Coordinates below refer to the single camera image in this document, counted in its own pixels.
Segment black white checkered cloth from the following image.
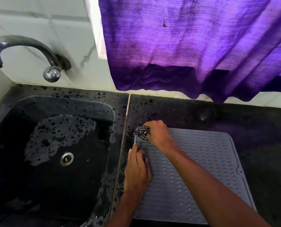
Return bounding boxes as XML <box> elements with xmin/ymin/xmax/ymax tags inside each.
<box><xmin>133</xmin><ymin>126</ymin><xmax>151</xmax><ymax>143</ymax></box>

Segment metal sink drain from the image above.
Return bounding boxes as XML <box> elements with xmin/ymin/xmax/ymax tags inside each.
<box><xmin>60</xmin><ymin>152</ymin><xmax>74</xmax><ymax>166</ymax></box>

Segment person's left hand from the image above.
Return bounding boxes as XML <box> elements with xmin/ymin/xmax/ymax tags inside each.
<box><xmin>124</xmin><ymin>143</ymin><xmax>152</xmax><ymax>196</ymax></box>

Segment black stone sink basin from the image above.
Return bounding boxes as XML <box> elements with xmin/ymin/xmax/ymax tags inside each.
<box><xmin>0</xmin><ymin>95</ymin><xmax>115</xmax><ymax>227</ymax></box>

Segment grey ribbed silicone drying mat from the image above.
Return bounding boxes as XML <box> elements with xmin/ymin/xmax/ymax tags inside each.
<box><xmin>132</xmin><ymin>127</ymin><xmax>257</xmax><ymax>225</ymax></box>

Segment metal wall faucet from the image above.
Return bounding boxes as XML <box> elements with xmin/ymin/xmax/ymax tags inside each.
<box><xmin>0</xmin><ymin>35</ymin><xmax>71</xmax><ymax>83</ymax></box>

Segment person's right forearm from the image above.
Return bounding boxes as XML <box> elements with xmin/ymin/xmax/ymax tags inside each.
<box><xmin>164</xmin><ymin>145</ymin><xmax>272</xmax><ymax>227</ymax></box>

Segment purple curtain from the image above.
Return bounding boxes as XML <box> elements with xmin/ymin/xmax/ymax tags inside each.
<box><xmin>98</xmin><ymin>0</ymin><xmax>281</xmax><ymax>103</ymax></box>

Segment person's left forearm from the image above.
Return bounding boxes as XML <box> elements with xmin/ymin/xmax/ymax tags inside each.
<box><xmin>107</xmin><ymin>189</ymin><xmax>144</xmax><ymax>227</ymax></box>

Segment person's right hand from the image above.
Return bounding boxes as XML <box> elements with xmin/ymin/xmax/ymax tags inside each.
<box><xmin>143</xmin><ymin>120</ymin><xmax>178</xmax><ymax>153</ymax></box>

